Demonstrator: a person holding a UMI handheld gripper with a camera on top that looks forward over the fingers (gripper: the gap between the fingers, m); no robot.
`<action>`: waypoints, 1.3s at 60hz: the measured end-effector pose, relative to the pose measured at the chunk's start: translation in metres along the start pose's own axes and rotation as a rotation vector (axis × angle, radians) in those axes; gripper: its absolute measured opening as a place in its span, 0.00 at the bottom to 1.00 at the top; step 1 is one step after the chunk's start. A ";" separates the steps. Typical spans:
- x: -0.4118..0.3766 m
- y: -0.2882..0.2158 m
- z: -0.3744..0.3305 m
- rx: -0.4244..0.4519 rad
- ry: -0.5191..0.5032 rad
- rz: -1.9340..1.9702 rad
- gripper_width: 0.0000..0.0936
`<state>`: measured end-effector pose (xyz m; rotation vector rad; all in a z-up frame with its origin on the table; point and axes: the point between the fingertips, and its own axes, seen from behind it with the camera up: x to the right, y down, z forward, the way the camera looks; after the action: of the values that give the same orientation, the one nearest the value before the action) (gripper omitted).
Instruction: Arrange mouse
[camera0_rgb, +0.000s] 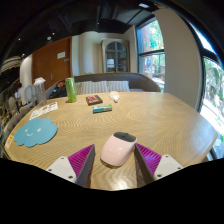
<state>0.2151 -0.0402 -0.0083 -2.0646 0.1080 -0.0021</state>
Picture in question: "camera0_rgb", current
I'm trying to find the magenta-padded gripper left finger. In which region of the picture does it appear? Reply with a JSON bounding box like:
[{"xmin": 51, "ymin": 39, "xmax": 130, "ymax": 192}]
[{"xmin": 45, "ymin": 143, "xmax": 96, "ymax": 188}]

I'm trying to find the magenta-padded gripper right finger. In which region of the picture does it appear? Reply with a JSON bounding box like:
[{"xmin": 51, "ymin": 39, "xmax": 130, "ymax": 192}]
[{"xmin": 133, "ymin": 143, "xmax": 184, "ymax": 188}]

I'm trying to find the pink computer mouse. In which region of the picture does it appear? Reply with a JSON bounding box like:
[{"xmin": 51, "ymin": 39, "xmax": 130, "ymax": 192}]
[{"xmin": 100, "ymin": 131, "xmax": 138, "ymax": 168}]

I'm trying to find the blue cloud-shaped mouse pad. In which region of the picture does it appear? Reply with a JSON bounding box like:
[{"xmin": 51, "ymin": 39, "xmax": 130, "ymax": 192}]
[{"xmin": 13, "ymin": 117, "xmax": 59, "ymax": 148}]

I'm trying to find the white sticker sheet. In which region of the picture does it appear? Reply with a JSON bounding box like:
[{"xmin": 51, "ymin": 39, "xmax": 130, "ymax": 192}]
[{"xmin": 29, "ymin": 101, "xmax": 59, "ymax": 121}]

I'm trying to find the grey tufted sofa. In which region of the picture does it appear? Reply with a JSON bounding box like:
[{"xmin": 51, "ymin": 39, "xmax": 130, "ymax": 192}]
[{"xmin": 1, "ymin": 105, "xmax": 33, "ymax": 148}]

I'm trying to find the small teal box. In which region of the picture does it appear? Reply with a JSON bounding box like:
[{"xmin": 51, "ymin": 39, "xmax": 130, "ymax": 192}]
[{"xmin": 92, "ymin": 104, "xmax": 113, "ymax": 114}]

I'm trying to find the clear shaker bottle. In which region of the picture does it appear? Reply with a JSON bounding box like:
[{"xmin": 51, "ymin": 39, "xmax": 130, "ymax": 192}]
[{"xmin": 33, "ymin": 77, "xmax": 48, "ymax": 107}]

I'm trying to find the flat black red box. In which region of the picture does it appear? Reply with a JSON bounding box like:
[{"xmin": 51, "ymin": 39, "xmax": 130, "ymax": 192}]
[{"xmin": 85, "ymin": 94, "xmax": 104, "ymax": 106}]

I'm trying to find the green drink can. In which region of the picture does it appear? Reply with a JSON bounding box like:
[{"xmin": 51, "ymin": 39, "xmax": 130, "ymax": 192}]
[{"xmin": 64, "ymin": 77, "xmax": 78, "ymax": 104}]

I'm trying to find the group of white chairs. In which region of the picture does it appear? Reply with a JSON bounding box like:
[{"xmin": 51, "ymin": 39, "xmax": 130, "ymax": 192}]
[{"xmin": 16, "ymin": 84, "xmax": 38, "ymax": 108}]

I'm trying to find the large curved window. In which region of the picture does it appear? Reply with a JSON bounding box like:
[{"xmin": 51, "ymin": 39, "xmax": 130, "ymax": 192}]
[{"xmin": 193, "ymin": 26, "xmax": 224, "ymax": 158}]

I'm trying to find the striped cushion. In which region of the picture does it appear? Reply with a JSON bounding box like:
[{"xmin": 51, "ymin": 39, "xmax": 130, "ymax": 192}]
[
  {"xmin": 106, "ymin": 80, "xmax": 131, "ymax": 93},
  {"xmin": 75, "ymin": 80, "xmax": 109, "ymax": 95}
]

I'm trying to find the small white packet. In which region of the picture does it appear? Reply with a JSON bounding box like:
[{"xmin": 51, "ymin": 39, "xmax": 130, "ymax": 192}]
[{"xmin": 109, "ymin": 90, "xmax": 121, "ymax": 103}]

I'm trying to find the brown curved sofa bench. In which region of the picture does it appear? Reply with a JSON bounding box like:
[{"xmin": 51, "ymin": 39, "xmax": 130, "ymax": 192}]
[{"xmin": 46, "ymin": 72, "xmax": 162, "ymax": 99}]

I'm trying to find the brown wooden door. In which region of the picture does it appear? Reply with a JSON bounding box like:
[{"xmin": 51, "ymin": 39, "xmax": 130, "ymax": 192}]
[{"xmin": 32, "ymin": 36, "xmax": 73, "ymax": 90}]

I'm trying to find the black-framed window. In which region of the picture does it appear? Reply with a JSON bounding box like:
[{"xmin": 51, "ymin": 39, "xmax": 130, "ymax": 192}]
[{"xmin": 136, "ymin": 19, "xmax": 166, "ymax": 91}]

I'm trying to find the arched glass-door cabinet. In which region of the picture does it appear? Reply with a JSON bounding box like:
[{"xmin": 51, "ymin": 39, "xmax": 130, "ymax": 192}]
[{"xmin": 101, "ymin": 38, "xmax": 131, "ymax": 74}]

